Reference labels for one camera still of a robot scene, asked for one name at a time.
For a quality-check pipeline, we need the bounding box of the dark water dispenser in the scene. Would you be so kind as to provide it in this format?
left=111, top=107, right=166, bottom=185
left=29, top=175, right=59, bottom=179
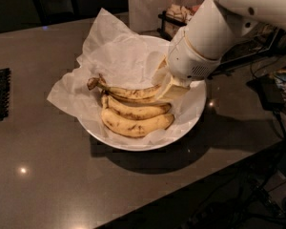
left=33, top=0, right=79, bottom=25

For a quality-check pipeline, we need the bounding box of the white bowl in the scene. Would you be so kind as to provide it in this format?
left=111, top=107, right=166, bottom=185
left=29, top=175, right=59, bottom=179
left=79, top=35, right=207, bottom=151

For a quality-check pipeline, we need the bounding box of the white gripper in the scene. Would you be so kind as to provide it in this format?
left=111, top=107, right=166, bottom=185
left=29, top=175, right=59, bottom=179
left=152, top=27, right=220, bottom=100

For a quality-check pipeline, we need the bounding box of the black power adapter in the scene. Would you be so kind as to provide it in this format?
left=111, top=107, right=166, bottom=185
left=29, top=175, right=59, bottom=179
left=246, top=75, right=285, bottom=111

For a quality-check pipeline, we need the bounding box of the white paper liner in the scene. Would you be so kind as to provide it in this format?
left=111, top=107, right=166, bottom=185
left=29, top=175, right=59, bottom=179
left=48, top=10, right=206, bottom=151

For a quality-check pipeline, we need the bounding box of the black wire snack rack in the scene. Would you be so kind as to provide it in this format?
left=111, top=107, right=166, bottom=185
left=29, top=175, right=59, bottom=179
left=157, top=5, right=286, bottom=79

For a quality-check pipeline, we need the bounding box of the black cable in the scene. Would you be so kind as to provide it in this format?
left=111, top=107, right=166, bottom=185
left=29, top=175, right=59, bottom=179
left=187, top=108, right=286, bottom=229

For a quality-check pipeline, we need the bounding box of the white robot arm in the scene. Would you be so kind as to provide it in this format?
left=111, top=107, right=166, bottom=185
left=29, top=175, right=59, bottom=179
left=153, top=0, right=286, bottom=101

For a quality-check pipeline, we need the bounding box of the spotted banana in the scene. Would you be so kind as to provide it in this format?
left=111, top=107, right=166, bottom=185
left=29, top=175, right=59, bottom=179
left=87, top=75, right=160, bottom=104
left=101, top=94, right=172, bottom=120
left=101, top=109, right=174, bottom=137

